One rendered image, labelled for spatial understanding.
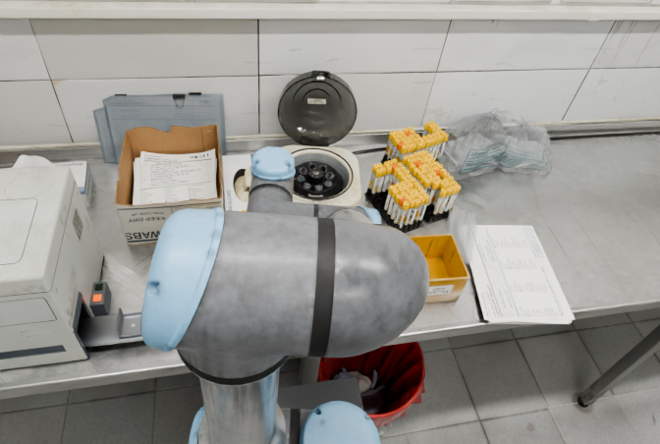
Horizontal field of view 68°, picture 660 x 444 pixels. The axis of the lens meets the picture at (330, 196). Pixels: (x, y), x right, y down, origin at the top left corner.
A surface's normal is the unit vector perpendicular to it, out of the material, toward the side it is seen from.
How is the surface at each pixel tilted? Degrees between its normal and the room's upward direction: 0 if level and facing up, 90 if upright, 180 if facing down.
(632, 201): 0
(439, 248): 90
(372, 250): 19
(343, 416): 9
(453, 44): 90
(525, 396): 0
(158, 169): 1
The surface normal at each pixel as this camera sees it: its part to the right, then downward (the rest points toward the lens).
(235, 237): 0.11, -0.64
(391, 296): 0.61, -0.04
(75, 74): 0.19, 0.72
